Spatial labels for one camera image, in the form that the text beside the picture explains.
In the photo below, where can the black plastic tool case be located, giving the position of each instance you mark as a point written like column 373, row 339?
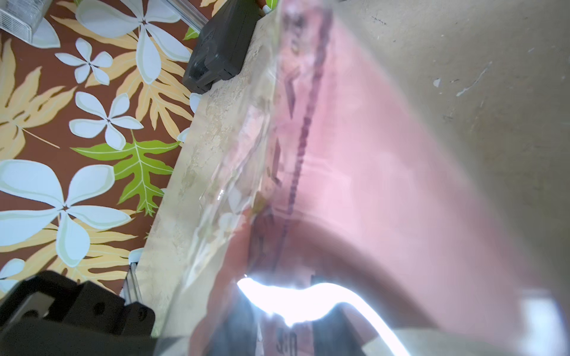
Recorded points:
column 222, row 45

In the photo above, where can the white wire basket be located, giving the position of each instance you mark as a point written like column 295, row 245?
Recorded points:
column 22, row 18

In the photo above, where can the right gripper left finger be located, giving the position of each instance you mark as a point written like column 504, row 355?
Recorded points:
column 230, row 326

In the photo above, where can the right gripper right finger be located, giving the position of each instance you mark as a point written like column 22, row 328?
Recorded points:
column 333, row 335

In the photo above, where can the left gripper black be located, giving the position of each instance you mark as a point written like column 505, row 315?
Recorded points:
column 50, row 314

